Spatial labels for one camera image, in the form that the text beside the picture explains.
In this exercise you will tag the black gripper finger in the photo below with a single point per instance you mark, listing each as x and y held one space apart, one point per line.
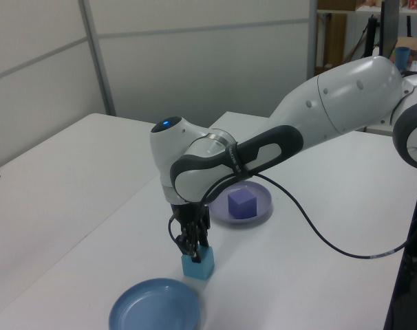
205 237
194 252

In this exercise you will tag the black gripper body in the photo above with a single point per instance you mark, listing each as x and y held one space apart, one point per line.
186 213

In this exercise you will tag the cyan foam cube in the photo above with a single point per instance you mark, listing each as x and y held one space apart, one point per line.
201 268

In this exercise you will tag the purple foam cube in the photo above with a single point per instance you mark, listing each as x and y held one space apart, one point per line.
242 204

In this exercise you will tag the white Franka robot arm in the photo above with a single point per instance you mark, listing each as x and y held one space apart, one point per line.
349 93

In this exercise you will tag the lilac round plate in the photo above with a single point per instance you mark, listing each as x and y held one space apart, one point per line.
260 203

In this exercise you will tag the blue round plate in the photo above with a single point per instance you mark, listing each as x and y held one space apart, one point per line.
153 306

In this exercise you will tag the tall brown cardboard box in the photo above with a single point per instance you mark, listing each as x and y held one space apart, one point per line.
336 39

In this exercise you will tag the blue plastic cup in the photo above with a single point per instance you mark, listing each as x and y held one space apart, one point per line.
403 58

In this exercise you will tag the black computer monitor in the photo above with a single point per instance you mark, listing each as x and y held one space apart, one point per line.
389 27

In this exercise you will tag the open brown cardboard box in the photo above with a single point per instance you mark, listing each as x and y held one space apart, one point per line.
415 43

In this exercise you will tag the black metal frame post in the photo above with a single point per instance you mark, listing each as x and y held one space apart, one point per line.
406 275

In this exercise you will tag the grey partition post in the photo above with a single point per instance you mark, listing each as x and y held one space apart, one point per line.
313 38

